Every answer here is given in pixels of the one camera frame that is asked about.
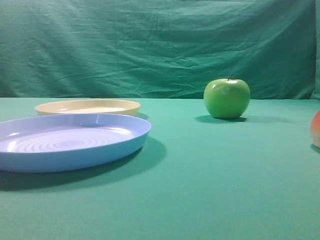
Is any green table cloth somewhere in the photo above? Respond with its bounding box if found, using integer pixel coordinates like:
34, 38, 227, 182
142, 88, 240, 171
0, 99, 320, 240

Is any green apple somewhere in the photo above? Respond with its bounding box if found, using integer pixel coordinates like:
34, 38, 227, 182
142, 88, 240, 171
203, 76, 251, 120

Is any red yellow round bread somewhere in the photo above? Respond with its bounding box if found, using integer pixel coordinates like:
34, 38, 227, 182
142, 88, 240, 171
310, 111, 320, 148

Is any green backdrop cloth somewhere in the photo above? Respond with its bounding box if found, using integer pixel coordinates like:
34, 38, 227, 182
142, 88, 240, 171
0, 0, 320, 99

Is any yellow plastic plate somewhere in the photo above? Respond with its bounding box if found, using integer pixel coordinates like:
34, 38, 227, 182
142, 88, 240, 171
34, 99, 141, 117

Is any blue plastic plate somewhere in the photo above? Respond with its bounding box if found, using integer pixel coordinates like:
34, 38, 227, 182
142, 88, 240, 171
0, 113, 152, 173

